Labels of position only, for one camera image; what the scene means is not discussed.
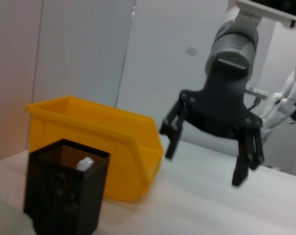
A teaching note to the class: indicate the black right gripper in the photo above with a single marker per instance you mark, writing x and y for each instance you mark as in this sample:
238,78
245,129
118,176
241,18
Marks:
221,107

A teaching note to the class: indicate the green utility knife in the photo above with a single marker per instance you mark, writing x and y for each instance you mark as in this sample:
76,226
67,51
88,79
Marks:
84,164

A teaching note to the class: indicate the black mesh pen holder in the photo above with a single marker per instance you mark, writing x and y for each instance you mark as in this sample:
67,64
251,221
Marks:
62,195

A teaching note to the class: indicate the pale green glass fruit plate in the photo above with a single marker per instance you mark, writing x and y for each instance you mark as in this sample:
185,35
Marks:
10,220

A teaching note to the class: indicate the white robot torso shell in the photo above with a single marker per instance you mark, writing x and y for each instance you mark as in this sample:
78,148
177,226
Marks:
287,98

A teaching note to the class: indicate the yellow plastic bin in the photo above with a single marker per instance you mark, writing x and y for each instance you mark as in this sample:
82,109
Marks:
89,127

